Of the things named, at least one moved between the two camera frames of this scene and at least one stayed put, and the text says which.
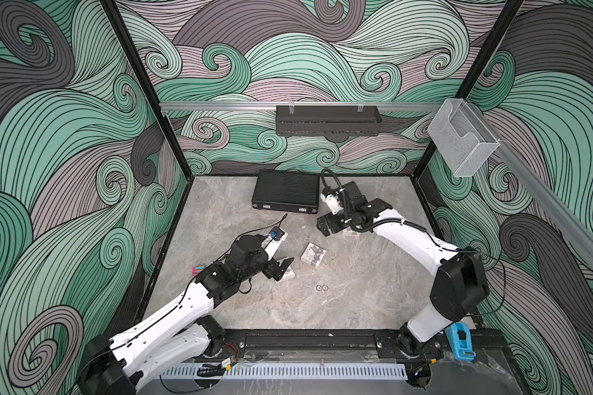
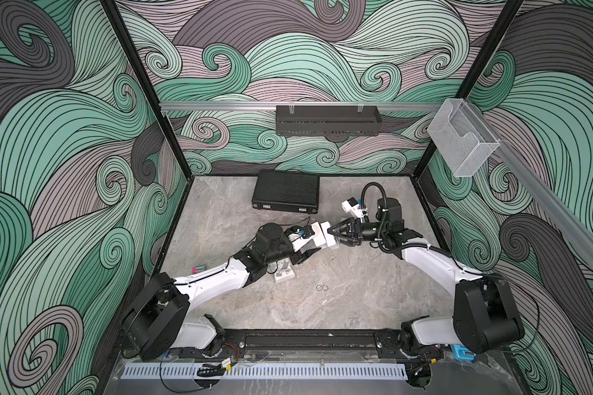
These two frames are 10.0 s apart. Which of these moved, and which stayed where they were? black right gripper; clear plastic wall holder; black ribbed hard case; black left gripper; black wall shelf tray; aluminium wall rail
Moved: black right gripper; black left gripper
Stayed: black wall shelf tray; clear plastic wall holder; black ribbed hard case; aluminium wall rail
